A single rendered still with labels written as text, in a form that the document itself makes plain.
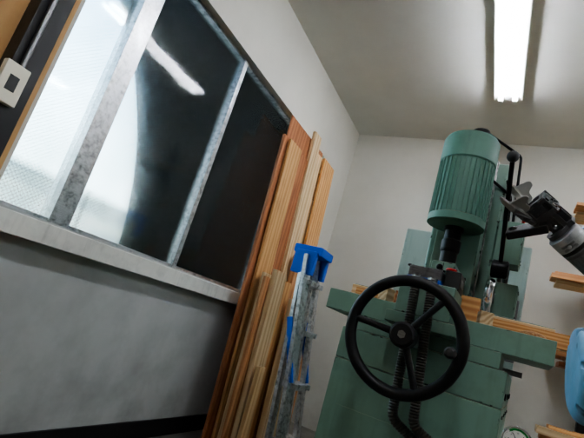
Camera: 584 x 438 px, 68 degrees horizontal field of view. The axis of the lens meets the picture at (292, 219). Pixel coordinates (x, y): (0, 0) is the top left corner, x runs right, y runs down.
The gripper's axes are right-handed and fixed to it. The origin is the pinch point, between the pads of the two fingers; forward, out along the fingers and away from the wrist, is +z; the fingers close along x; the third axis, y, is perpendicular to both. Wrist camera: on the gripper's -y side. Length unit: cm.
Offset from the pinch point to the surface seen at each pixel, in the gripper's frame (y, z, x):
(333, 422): -58, -10, 57
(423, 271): -18.2, 1.7, 33.2
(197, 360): -191, 37, -2
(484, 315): -16.8, -17.2, 30.8
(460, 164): -4.2, 13.2, -4.9
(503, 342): -16.1, -23.6, 35.2
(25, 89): -58, 128, 55
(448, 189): -10.5, 10.3, 0.8
